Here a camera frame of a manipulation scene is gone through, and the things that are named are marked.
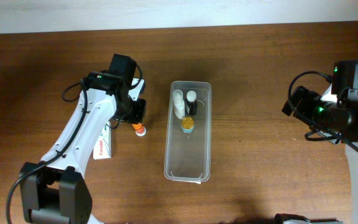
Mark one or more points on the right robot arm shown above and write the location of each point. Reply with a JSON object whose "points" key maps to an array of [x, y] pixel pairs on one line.
{"points": [[332, 116]]}

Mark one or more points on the white plastic bottle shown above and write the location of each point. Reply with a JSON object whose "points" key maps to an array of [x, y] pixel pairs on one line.
{"points": [[179, 104]]}

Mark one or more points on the small gold lid jar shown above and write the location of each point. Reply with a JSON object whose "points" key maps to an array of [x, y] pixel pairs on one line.
{"points": [[187, 124]]}

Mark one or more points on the black bottle white cap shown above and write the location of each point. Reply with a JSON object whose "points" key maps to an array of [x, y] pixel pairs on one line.
{"points": [[191, 103]]}

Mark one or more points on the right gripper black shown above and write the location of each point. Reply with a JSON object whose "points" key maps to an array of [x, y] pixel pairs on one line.
{"points": [[310, 98]]}

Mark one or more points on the orange tablet tube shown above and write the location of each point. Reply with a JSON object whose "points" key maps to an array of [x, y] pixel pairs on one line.
{"points": [[140, 130]]}

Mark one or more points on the clear plastic container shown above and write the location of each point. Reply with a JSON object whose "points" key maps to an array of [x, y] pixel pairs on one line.
{"points": [[188, 155]]}

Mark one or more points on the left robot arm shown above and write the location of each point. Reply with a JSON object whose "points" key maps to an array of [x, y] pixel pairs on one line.
{"points": [[54, 190]]}

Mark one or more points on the white Panadol box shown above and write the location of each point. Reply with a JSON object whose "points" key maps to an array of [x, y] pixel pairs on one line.
{"points": [[102, 147]]}

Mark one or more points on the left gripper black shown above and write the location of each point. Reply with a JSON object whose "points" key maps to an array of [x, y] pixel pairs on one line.
{"points": [[137, 116]]}

